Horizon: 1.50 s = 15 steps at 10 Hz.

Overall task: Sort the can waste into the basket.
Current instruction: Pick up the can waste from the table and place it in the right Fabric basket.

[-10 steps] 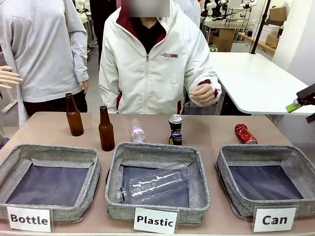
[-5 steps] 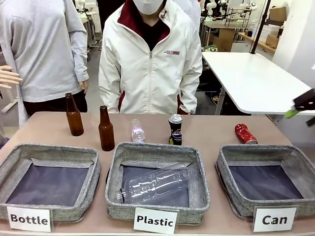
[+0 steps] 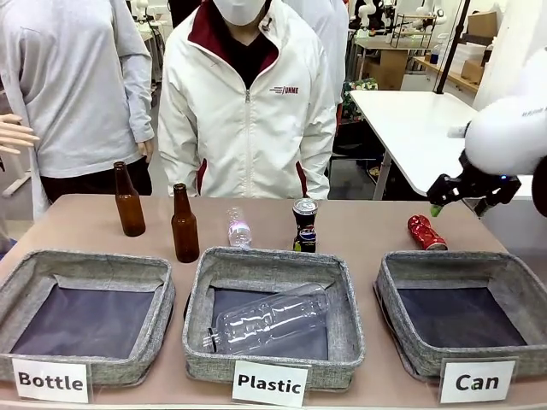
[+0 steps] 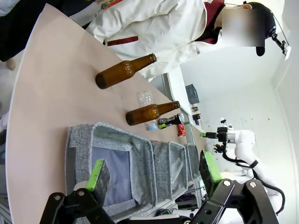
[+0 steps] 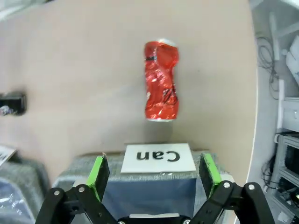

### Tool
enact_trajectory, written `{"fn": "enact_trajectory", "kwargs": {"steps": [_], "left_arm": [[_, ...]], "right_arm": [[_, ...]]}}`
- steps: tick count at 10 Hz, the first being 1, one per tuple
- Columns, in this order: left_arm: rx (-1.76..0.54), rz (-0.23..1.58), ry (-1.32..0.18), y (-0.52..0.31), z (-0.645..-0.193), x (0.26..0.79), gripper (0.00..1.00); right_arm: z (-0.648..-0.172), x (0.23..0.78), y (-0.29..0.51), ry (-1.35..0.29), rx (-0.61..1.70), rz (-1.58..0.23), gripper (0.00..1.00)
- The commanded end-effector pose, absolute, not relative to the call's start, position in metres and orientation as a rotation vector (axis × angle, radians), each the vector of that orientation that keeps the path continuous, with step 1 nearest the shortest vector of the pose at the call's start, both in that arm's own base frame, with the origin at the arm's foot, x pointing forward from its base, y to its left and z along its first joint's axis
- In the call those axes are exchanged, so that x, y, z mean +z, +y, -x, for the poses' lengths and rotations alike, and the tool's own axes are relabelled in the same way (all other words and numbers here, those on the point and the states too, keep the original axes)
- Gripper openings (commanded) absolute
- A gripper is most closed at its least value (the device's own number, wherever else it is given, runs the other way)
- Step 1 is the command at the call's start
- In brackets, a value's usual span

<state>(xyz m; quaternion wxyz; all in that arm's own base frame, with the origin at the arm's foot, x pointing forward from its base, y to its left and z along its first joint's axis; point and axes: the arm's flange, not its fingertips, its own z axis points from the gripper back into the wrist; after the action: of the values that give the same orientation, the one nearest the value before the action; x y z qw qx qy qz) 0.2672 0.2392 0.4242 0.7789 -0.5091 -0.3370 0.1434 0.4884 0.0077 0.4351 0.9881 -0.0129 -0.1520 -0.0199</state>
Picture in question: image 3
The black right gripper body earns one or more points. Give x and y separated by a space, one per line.
474 185

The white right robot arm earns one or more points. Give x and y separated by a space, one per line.
508 128

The crushed red soda can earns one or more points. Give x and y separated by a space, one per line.
425 232

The grey fabric basket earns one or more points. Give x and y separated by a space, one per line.
85 316
273 316
461 307

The black Pepsi can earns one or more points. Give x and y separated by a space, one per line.
304 225

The white Can label card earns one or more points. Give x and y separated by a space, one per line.
477 381

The grey-sleeved person's hand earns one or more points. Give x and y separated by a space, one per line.
148 151

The bare hand of bystander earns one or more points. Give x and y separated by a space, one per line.
15 134

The white side table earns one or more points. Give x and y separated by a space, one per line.
410 128

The wooden workbench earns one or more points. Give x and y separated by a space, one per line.
448 72

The black tripod pole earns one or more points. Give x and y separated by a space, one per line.
451 47

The cardboard box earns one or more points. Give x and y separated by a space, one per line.
482 23

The small clear plastic bottle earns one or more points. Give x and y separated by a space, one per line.
238 228

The large clear plastic bottle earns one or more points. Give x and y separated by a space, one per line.
269 318

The person in white jacket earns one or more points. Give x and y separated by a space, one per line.
239 128

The white Plastic label card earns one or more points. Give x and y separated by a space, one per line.
270 383

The brown glass beer bottle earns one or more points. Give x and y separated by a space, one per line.
128 200
184 226

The white face mask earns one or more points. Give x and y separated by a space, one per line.
239 10

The person in grey sweatshirt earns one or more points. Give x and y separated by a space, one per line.
72 85

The white Bottle label card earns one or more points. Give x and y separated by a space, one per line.
50 380

